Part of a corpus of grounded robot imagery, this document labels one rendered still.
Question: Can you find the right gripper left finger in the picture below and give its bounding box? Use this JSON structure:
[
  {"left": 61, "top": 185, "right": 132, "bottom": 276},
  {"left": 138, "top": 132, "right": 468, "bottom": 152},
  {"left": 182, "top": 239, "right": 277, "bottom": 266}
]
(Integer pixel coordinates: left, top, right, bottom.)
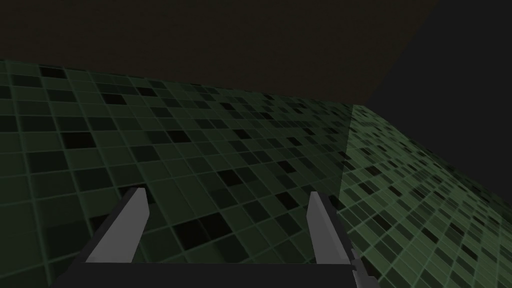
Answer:
[{"left": 74, "top": 186, "right": 151, "bottom": 265}]

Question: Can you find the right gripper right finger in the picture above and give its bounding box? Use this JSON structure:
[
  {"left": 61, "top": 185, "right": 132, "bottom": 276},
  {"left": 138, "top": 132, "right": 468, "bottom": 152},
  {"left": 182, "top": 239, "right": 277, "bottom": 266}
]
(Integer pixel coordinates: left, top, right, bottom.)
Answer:
[{"left": 306, "top": 190, "right": 355, "bottom": 266}]

